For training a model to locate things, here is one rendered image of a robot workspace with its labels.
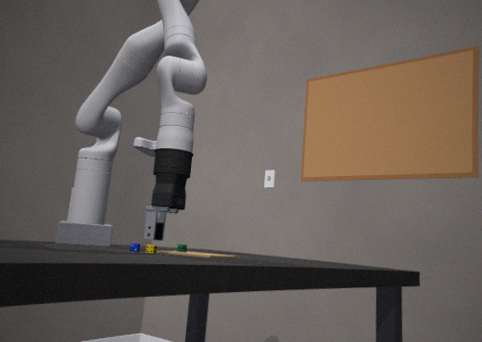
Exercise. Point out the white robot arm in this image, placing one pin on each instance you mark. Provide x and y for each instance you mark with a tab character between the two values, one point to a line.
174	34

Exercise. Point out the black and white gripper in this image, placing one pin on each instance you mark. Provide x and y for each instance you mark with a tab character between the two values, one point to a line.
173	157

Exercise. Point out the yellow die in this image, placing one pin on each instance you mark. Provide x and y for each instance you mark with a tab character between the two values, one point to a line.
151	249

